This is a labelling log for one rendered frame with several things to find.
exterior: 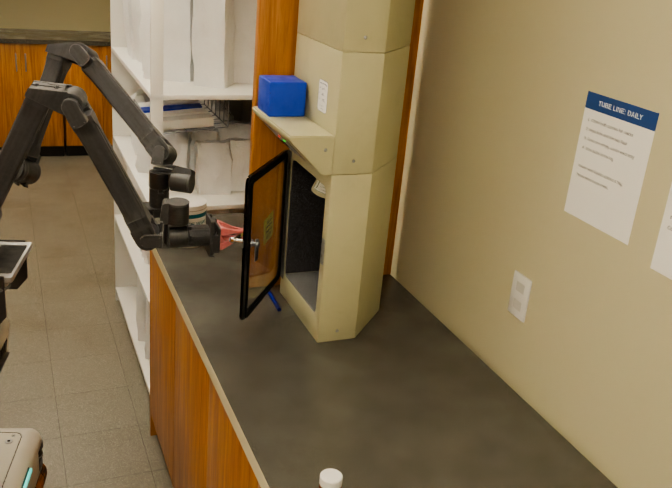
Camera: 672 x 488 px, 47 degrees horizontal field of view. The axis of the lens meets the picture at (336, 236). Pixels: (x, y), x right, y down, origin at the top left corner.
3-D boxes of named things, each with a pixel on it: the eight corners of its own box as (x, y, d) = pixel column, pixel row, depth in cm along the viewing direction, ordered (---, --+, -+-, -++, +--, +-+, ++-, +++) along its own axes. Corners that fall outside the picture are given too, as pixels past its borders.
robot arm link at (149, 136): (81, 62, 235) (64, 52, 224) (95, 49, 234) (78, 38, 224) (168, 169, 230) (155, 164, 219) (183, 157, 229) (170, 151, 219)
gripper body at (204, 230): (218, 220, 201) (189, 221, 199) (216, 257, 205) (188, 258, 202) (212, 212, 207) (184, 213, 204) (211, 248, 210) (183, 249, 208)
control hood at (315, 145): (289, 141, 220) (291, 105, 216) (332, 175, 193) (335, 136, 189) (249, 141, 216) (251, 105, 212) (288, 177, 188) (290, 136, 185)
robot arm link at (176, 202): (141, 233, 205) (139, 247, 198) (142, 193, 201) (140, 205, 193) (187, 235, 208) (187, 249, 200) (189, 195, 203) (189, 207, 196)
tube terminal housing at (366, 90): (354, 284, 247) (380, 35, 219) (400, 332, 219) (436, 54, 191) (279, 291, 237) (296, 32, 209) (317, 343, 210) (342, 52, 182)
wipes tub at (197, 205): (200, 233, 276) (201, 192, 270) (209, 247, 264) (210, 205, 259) (163, 235, 271) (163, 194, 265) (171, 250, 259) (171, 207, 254)
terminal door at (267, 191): (279, 278, 234) (288, 149, 219) (241, 322, 206) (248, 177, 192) (277, 278, 234) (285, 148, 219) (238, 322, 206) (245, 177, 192)
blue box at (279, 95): (292, 108, 214) (294, 75, 211) (304, 116, 205) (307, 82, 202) (257, 108, 210) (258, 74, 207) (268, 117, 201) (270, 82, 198)
